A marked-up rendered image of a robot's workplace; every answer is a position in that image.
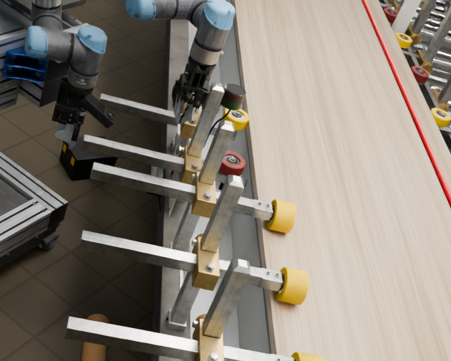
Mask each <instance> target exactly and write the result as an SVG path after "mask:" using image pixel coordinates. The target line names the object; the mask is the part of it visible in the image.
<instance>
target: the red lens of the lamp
mask: <svg viewBox="0 0 451 361"><path fill-rule="evenodd" d="M227 85H228V84H227ZM227 85H226V86H227ZM226 86H225V88H224V91H225V93H224V95H223V96H224V98H226V99H227V100H229V101H231V102H236V103H240V102H242V101H243V100H244V97H245V96H246V91H245V94H244V95H243V96H242V95H240V96H239V95H234V94H232V93H231V92H229V91H228V90H227V88H226Z"/></svg>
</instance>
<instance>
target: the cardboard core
mask: <svg viewBox="0 0 451 361"><path fill-rule="evenodd" d="M87 320H91V321H96V322H102V323H106V324H109V323H110V321H109V319H108V318H107V317H106V316H104V315H103V314H92V315H90V316H88V318H87ZM106 351H107V346H106V345H99V344H94V343H90V342H83V348H82V358H81V361H105V359H106Z"/></svg>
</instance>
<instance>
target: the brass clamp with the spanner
mask: <svg viewBox="0 0 451 361"><path fill-rule="evenodd" d="M188 146H189V144H187V145H186V146H185V147H184V151H183V155H182V157H181V158H184V166H183V170H182V173H180V182H181V183H185V184H188V185H192V182H193V180H191V175H192V174H194V172H195V171H196V170H192V169H191V168H190V167H191V165H192V164H194V163H195V164H197V165H198V170H199V169H201V168H202V153H201V155H200V157H195V156H192V155H188Z"/></svg>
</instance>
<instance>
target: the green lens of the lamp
mask: <svg viewBox="0 0 451 361"><path fill-rule="evenodd" d="M242 103H243V102H241V103H233V102H229V101H227V99H225V98H224V97H223V98H222V100H221V104H222V106H224V107H225V108H227V109H229V110H239V109H240V108H241V105H242Z"/></svg>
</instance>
